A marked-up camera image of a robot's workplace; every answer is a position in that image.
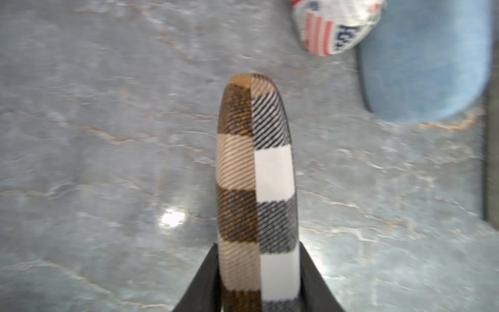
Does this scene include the case with white sunglasses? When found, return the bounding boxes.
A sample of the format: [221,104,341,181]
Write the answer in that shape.
[357,0,493,124]

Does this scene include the beige case brown sunglasses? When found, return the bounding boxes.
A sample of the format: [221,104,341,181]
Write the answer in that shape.
[291,0,387,57]

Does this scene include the beige case black glasses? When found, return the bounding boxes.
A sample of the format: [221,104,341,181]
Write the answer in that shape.
[216,73,301,311]

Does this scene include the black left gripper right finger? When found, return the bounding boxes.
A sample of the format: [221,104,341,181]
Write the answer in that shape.
[299,243,344,312]

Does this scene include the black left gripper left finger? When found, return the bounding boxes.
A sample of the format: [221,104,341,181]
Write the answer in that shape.
[173,243,222,312]

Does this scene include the green glasses case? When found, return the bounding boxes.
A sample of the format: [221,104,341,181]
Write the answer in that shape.
[482,40,498,231]

